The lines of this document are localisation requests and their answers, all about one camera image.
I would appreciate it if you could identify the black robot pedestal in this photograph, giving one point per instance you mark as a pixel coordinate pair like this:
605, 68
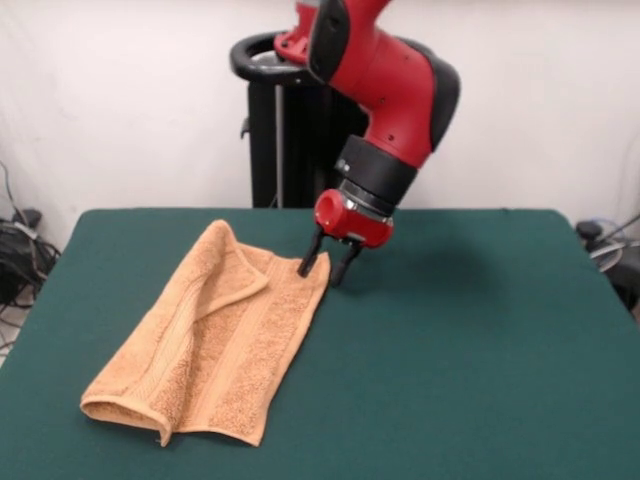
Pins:
280, 150

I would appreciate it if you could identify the tan terry towel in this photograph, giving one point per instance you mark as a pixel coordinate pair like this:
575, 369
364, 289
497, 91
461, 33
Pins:
225, 340

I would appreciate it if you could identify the dark green table cloth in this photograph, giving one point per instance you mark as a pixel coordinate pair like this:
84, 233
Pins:
450, 350

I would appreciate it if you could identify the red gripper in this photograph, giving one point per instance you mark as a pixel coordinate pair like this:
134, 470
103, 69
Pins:
355, 227

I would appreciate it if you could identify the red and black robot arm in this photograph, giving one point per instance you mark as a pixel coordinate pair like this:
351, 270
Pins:
390, 85

